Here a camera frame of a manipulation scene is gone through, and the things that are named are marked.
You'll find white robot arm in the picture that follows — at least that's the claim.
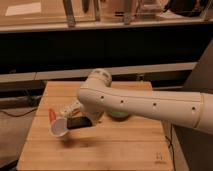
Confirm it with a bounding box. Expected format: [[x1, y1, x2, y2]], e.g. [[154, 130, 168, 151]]
[[67, 68, 213, 135]]

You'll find green ceramic bowl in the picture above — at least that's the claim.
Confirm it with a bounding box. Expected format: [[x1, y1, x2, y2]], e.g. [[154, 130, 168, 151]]
[[106, 110, 130, 119]]

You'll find white tube with label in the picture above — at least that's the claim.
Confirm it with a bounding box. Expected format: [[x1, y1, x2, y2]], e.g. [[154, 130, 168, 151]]
[[59, 101, 80, 118]]

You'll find orange carrot toy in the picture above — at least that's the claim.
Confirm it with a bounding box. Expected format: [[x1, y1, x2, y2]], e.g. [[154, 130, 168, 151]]
[[49, 109, 56, 123]]

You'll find wooden table board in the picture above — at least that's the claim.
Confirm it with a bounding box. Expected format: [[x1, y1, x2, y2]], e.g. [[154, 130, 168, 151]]
[[17, 81, 173, 171]]

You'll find dark cabinet at right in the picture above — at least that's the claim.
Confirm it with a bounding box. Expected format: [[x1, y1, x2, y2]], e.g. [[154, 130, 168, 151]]
[[169, 38, 213, 171]]

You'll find white paper sheet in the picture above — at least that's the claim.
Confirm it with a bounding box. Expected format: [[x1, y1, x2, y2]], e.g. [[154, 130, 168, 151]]
[[5, 2, 41, 16]]

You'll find black cable on floor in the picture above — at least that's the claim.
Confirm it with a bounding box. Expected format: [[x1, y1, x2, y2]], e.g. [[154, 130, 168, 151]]
[[0, 94, 42, 118]]

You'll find metal frame leg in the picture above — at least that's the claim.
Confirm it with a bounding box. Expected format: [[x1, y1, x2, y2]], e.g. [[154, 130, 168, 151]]
[[63, 0, 75, 27]]

